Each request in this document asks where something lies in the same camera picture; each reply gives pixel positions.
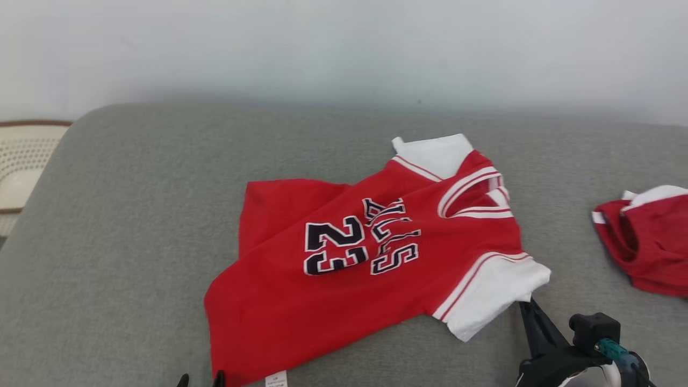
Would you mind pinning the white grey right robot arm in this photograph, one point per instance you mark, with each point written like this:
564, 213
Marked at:
610, 376

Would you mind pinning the red number 23 jersey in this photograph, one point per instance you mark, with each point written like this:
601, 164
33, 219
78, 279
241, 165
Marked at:
333, 301

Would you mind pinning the cream perforated laundry basket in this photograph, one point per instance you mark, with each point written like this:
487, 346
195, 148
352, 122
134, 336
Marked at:
24, 161

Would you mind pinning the red white-striped shorts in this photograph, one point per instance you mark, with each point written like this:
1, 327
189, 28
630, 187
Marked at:
656, 247

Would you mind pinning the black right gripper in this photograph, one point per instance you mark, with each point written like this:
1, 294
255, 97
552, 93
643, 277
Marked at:
553, 368

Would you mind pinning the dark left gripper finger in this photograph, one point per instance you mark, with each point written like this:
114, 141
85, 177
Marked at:
219, 380
184, 381

